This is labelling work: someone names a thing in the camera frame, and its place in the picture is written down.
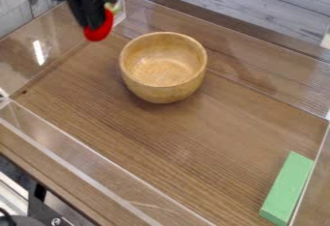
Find green foam block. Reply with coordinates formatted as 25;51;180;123
260;152;313;226

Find red plush strawberry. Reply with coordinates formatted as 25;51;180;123
85;3;115;42

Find wooden bowl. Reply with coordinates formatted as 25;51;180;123
119;32;208;103

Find black table leg bracket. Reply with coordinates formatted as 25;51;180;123
27;184;74;226

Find clear acrylic corner bracket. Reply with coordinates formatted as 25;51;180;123
114;0;127;25

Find clear acrylic enclosure wall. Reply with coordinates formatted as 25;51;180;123
0;0;330;226

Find black cable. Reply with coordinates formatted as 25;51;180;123
0;206;19;226

